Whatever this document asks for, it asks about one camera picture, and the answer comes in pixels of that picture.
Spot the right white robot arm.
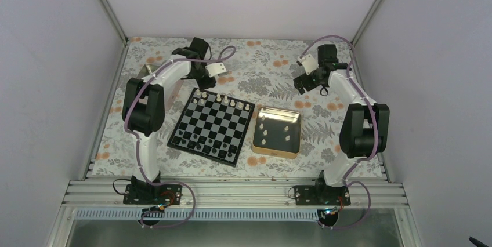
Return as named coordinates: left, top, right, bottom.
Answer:
left=294, top=44, right=390, bottom=205

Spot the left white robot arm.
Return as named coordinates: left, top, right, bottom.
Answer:
left=122, top=38, right=216, bottom=204

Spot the black white chess board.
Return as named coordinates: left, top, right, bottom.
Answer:
left=167, top=88, right=255, bottom=167

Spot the pink metal tin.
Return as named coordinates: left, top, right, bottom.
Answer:
left=136, top=63, right=184, bottom=112

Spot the floral table mat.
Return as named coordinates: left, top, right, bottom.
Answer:
left=92, top=37, right=346, bottom=178

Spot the yellow metal tin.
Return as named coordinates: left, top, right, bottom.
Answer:
left=251, top=107, right=302, bottom=159

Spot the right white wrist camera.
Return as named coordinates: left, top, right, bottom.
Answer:
left=297, top=54, right=318, bottom=75

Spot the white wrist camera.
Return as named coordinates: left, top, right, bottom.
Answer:
left=297, top=54, right=318, bottom=75
left=205, top=62, right=228, bottom=77

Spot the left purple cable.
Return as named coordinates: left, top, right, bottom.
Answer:
left=124, top=45, right=237, bottom=230

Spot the purple cable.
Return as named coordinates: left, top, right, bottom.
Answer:
left=299, top=35, right=381, bottom=231
left=124, top=45, right=237, bottom=230

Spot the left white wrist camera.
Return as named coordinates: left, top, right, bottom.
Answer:
left=205, top=62, right=228, bottom=77

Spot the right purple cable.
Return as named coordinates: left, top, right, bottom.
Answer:
left=299, top=35, right=381, bottom=231

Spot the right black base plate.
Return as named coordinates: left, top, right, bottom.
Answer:
left=294, top=186, right=351, bottom=206

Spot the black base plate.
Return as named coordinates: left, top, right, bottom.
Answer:
left=123, top=184, right=182, bottom=206
left=294, top=186, right=351, bottom=206

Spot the aluminium mounting rail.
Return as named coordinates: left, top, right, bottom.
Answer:
left=62, top=177, right=408, bottom=209

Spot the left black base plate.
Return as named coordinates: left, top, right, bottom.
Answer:
left=123, top=184, right=182, bottom=206

